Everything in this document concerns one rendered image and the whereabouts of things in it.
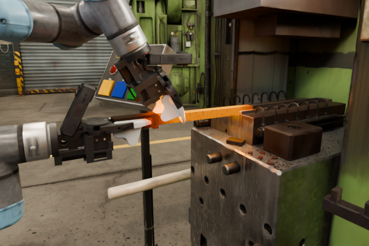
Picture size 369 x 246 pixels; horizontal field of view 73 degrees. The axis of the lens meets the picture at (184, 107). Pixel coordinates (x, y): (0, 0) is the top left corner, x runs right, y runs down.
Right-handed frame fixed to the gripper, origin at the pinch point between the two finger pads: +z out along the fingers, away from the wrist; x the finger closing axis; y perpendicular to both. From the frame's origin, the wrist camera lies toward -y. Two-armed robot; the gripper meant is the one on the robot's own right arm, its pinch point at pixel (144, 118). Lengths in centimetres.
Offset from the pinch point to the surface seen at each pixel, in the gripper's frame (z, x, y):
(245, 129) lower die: 27.7, 4.8, 5.1
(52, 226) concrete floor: -26, -121, 100
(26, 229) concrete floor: -42, -126, 101
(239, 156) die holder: 21.7, 9.6, 10.1
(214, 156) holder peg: 19.5, 2.1, 12.5
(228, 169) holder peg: 18.2, 9.9, 12.7
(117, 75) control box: 8, -60, -6
